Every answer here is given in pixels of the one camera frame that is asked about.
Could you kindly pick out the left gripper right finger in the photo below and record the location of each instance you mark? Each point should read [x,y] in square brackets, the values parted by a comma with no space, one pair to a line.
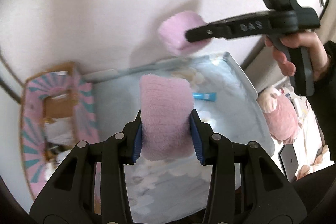
[246,185]

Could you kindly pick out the floral grey blue cloth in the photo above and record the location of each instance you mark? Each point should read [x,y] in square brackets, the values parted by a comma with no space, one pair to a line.
[168,183]

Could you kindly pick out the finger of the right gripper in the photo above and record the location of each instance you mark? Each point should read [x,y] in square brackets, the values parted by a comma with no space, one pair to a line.
[231,28]

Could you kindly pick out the blue white tube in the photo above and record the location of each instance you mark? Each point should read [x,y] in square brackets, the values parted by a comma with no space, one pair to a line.
[212,97]

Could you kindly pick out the person right hand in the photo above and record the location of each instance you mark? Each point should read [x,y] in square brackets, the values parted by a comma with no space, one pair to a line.
[320,60]

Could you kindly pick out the pink teal cardboard box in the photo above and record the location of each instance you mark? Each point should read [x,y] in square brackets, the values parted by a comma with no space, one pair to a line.
[57,111]

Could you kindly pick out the pink plush pig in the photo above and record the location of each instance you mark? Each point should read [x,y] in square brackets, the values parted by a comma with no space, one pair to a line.
[280,115]

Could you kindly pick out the pink fluffy sock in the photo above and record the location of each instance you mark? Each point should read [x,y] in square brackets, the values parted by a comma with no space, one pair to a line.
[166,105]
[172,33]

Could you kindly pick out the black tablet device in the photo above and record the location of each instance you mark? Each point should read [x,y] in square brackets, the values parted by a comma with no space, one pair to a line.
[288,161]

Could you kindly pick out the grey sofa cushion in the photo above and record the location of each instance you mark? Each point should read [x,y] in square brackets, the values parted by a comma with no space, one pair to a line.
[261,69]

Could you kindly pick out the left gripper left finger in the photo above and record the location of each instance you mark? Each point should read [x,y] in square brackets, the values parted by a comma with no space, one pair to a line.
[89,185]

